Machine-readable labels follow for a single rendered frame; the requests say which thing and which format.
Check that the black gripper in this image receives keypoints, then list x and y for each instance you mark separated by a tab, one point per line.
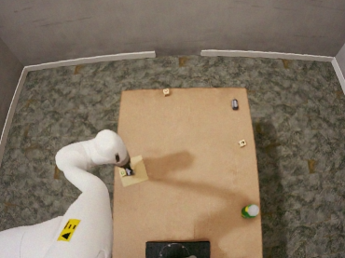
128	169

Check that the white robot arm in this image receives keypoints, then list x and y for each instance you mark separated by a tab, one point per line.
86	229

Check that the pale yellow mat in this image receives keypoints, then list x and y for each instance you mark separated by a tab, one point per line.
140	175

